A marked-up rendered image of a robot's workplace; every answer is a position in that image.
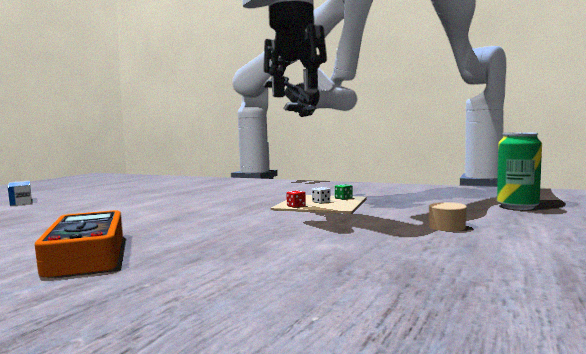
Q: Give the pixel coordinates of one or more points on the white die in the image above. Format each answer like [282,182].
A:
[321,195]

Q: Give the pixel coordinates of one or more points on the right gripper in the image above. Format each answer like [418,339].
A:
[294,94]

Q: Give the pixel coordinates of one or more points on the red die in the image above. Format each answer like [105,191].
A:
[296,199]

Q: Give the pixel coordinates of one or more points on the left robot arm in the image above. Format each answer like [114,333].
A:
[484,112]

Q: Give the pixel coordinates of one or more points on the tan short cylinder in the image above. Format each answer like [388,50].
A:
[447,216]

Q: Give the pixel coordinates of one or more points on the green soda can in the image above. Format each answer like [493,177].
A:
[519,171]

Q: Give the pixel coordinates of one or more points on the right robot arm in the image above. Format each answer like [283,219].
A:
[248,81]

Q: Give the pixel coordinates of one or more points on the beige flat mat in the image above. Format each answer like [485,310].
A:
[334,206]

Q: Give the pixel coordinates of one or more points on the green die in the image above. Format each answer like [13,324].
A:
[343,191]

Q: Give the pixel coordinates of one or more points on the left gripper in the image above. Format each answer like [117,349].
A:
[290,20]

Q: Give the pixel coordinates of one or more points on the orange digital multimeter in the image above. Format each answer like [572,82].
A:
[66,250]

